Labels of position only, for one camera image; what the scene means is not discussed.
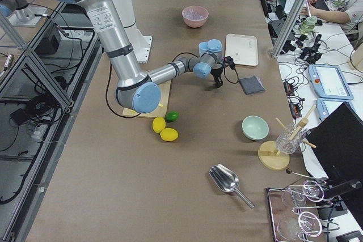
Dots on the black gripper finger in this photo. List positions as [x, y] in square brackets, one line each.
[218, 83]

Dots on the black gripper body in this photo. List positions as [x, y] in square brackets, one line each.
[216, 73]

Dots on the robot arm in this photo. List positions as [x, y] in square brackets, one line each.
[108, 26]

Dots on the light blue cup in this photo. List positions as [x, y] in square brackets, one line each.
[202, 48]

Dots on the pile of clear ice cubes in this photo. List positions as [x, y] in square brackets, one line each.
[195, 13]

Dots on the wooden cup stand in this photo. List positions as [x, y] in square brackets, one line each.
[270, 156]

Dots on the steel ice scoop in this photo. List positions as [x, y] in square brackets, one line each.
[228, 182]

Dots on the grey folded cloth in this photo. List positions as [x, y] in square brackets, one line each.
[251, 85]

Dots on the cream rabbit tray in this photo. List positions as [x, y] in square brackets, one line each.
[243, 49]

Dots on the mint green bowl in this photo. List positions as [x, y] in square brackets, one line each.
[255, 128]

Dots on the green lime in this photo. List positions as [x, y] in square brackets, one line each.
[171, 116]

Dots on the pink bowl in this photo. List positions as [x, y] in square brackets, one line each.
[194, 23]

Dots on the wooden cutting board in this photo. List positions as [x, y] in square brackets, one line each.
[164, 97]

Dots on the yellow lemon lower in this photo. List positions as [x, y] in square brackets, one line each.
[169, 134]

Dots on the yellow lemon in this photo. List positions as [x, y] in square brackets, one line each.
[169, 134]
[159, 123]

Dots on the yellow lemon upper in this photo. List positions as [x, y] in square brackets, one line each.
[159, 123]

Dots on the clear glass on stand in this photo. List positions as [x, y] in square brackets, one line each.
[285, 144]

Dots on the blue teach pendant lower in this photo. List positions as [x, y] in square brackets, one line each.
[326, 106]

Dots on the blue teach pendant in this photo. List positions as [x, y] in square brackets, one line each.
[329, 82]
[326, 106]

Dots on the blue teach pendant upper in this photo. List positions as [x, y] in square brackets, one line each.
[329, 82]

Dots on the black monitor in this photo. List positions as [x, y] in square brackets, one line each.
[338, 141]

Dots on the wine glass upper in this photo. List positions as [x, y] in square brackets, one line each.
[299, 195]

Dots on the wine glass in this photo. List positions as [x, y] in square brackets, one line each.
[299, 228]
[299, 195]

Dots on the seated person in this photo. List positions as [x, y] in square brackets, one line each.
[346, 13]

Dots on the black glass rack tray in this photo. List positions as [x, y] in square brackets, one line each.
[278, 210]

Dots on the wine glass lower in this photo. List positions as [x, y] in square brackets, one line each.
[299, 228]

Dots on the aluminium frame post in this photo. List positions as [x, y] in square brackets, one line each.
[286, 28]

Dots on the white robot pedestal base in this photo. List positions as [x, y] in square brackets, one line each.
[141, 44]

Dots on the arm base mount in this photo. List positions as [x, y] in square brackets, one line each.
[20, 13]

